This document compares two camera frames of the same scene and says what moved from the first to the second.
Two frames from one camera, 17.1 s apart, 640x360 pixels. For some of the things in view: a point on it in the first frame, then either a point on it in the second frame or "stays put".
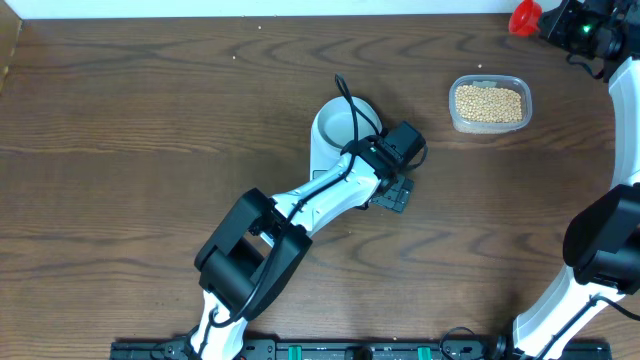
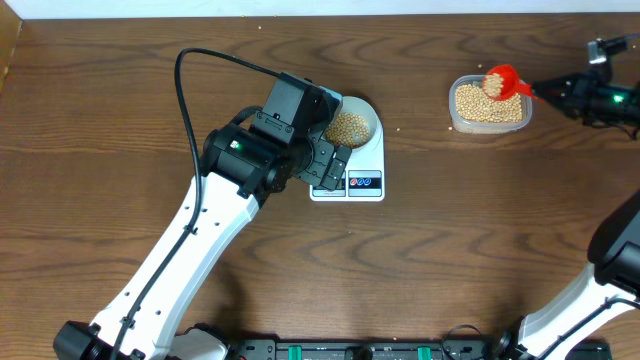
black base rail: (493, 349) stays put
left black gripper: (397, 195) to (322, 154)
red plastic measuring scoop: (525, 19) to (512, 84)
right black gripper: (561, 18) to (575, 100)
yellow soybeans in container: (488, 104) stays put
